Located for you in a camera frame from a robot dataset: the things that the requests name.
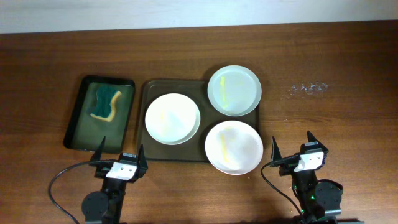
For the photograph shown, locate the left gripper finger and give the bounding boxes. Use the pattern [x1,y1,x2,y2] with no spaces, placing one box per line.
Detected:
[90,136,106,162]
[137,144,148,177]

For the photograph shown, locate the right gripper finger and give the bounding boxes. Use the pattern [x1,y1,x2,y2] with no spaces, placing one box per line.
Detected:
[270,136,282,167]
[307,131,326,149]

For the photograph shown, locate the white plate with yellow stain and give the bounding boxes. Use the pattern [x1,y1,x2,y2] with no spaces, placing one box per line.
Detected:
[205,121,264,175]

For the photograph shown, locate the green and yellow sponge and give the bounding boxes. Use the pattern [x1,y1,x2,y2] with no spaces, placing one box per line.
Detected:
[90,85,122,122]

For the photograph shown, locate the cream white plate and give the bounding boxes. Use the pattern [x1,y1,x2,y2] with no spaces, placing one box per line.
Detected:
[144,93,201,145]

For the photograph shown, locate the pale grey plate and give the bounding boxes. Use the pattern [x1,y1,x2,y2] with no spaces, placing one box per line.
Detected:
[207,65,262,117]

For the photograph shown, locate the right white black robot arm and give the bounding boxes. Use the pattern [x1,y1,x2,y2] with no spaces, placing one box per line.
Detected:
[270,131,343,223]

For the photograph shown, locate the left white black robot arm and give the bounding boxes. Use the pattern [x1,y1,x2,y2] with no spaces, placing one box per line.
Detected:
[81,138,148,224]

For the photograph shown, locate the small black tray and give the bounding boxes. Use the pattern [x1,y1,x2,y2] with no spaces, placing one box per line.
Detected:
[63,75,136,154]

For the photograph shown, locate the large brown serving tray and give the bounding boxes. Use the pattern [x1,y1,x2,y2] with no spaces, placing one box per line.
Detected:
[136,79,260,162]

